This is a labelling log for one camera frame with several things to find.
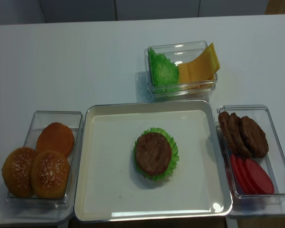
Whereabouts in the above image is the clear lettuce cheese container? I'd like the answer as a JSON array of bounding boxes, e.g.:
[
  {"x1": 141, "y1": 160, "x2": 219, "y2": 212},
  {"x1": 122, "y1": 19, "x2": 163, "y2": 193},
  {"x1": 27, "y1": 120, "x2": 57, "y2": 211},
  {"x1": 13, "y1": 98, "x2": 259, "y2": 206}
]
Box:
[{"x1": 144, "y1": 41, "x2": 218, "y2": 102}]

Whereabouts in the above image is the yellow cheese slice stack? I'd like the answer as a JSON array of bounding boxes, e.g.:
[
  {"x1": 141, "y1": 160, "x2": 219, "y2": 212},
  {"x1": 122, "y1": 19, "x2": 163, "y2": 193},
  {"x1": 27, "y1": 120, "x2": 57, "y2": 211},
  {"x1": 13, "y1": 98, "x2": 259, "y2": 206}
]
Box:
[{"x1": 187, "y1": 43, "x2": 220, "y2": 82}]

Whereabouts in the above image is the brown patty on tray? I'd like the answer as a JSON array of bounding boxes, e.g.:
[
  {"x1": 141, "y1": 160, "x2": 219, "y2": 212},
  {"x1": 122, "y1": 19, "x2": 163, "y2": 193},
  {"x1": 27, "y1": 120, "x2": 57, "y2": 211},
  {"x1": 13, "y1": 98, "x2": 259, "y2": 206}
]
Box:
[{"x1": 134, "y1": 133, "x2": 172, "y2": 177}]

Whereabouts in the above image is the lettuce leaf in container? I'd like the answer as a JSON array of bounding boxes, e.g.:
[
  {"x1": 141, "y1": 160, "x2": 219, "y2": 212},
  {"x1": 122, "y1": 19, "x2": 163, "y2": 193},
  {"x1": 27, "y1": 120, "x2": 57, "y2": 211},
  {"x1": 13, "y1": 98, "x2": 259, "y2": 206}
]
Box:
[{"x1": 148, "y1": 48, "x2": 179, "y2": 86}]

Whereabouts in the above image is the lettuce leaf on tray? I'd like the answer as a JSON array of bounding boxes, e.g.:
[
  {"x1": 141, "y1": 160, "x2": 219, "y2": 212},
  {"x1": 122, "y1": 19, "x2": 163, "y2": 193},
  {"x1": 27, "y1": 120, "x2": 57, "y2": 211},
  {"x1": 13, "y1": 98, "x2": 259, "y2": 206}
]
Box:
[{"x1": 133, "y1": 127, "x2": 179, "y2": 182}]

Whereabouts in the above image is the clear bun container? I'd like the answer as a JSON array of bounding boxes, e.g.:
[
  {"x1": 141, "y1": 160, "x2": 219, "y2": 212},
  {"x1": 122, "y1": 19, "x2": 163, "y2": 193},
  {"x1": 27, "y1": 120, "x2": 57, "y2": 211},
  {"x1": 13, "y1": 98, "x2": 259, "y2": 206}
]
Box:
[{"x1": 7, "y1": 111, "x2": 84, "y2": 209}]

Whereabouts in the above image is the white serving tray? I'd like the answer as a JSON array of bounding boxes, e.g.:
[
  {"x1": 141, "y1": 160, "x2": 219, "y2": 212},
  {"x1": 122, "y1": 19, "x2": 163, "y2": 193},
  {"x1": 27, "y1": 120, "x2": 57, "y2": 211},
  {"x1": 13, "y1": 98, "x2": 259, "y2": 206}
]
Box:
[{"x1": 74, "y1": 100, "x2": 233, "y2": 222}]

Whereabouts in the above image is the left brown patty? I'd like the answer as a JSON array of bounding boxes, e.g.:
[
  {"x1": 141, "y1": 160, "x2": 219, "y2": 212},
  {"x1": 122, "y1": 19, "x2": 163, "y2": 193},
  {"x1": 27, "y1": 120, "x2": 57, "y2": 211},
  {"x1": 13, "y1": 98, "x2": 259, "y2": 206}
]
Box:
[{"x1": 218, "y1": 111, "x2": 238, "y2": 156}]

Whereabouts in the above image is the plain bun bottom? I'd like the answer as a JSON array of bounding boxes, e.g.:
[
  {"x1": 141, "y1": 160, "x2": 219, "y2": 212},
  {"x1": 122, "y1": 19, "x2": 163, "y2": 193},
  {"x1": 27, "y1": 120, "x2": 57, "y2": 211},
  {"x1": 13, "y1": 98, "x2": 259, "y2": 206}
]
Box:
[{"x1": 36, "y1": 122, "x2": 75, "y2": 158}]

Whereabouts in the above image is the middle brown patty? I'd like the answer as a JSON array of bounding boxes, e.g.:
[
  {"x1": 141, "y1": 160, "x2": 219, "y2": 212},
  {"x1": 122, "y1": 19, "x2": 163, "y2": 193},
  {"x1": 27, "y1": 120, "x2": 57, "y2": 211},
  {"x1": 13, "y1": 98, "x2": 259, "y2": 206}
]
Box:
[{"x1": 228, "y1": 113, "x2": 252, "y2": 159}]

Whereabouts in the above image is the right sesame bun top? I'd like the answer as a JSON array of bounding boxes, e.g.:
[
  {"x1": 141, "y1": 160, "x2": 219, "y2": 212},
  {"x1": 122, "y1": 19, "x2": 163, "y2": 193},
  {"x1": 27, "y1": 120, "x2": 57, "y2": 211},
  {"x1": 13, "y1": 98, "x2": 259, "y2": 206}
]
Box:
[{"x1": 30, "y1": 150, "x2": 70, "y2": 199}]

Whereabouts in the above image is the sesame bun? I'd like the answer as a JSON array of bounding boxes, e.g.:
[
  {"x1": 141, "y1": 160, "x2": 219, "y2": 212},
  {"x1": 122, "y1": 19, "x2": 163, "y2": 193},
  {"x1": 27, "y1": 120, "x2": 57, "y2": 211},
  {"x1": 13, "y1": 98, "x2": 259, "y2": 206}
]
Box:
[
  {"x1": 30, "y1": 150, "x2": 70, "y2": 199},
  {"x1": 1, "y1": 147, "x2": 37, "y2": 198}
]

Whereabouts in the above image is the middle red tomato slice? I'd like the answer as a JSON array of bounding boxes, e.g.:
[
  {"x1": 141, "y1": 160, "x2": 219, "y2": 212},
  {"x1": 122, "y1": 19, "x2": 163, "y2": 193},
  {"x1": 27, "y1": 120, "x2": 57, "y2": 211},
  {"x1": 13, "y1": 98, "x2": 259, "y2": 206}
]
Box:
[{"x1": 236, "y1": 158, "x2": 259, "y2": 195}]

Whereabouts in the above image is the right brown patty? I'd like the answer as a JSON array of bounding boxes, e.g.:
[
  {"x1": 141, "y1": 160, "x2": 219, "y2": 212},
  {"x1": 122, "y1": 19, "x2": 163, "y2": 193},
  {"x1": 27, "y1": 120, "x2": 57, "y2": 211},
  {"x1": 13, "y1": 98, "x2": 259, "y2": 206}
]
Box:
[{"x1": 239, "y1": 116, "x2": 269, "y2": 158}]

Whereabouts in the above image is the left red tomato slice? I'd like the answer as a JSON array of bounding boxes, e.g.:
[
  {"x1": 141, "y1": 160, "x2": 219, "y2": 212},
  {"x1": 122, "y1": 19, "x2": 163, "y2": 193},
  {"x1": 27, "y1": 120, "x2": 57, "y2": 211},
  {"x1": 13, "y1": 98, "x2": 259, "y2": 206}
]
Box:
[{"x1": 230, "y1": 154, "x2": 251, "y2": 195}]

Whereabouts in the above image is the clear patty tomato container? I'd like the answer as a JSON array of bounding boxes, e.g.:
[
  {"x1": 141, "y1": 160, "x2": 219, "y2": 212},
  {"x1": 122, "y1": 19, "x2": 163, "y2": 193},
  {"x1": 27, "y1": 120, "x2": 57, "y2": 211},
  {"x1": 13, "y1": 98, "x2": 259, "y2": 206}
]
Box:
[{"x1": 217, "y1": 105, "x2": 285, "y2": 208}]

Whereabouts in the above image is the left sesame bun top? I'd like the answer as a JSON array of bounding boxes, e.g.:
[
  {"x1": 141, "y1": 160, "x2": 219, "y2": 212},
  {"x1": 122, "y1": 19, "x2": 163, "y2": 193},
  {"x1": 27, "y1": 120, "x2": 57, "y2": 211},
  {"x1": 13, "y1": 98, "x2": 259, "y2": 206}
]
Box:
[{"x1": 1, "y1": 147, "x2": 37, "y2": 198}]

